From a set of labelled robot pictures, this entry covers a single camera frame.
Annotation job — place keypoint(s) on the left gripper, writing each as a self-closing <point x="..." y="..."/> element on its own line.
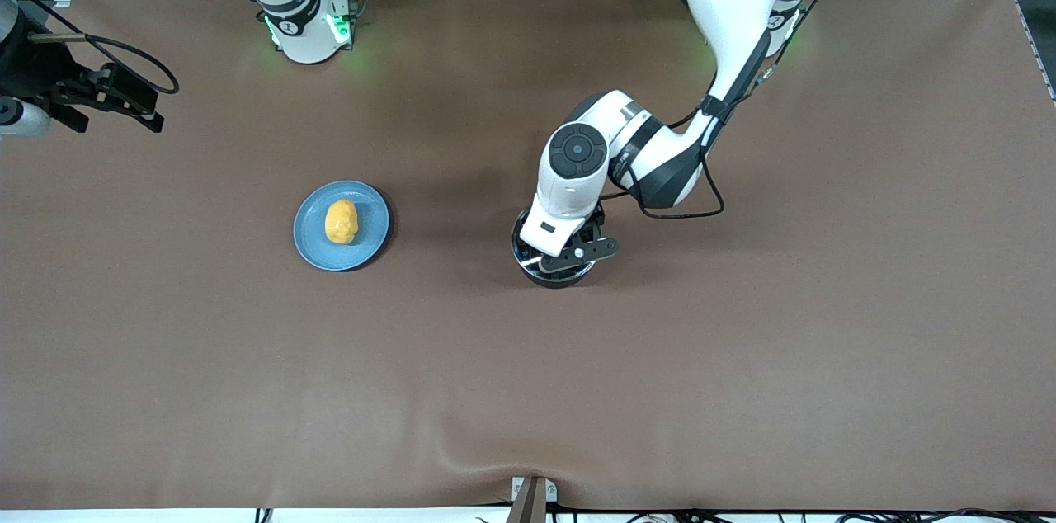
<point x="586" y="233"/>

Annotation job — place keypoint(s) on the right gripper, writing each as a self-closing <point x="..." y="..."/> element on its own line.
<point x="35" y="72"/>

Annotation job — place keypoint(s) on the yellow potato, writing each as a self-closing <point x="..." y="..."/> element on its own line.
<point x="341" y="222"/>

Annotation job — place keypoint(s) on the blue round plate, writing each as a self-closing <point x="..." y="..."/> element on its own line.
<point x="371" y="218"/>

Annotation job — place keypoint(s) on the brown table cloth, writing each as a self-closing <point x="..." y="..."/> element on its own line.
<point x="247" y="383"/>

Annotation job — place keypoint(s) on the metal table clamp bracket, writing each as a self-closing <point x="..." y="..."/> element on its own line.
<point x="532" y="498"/>

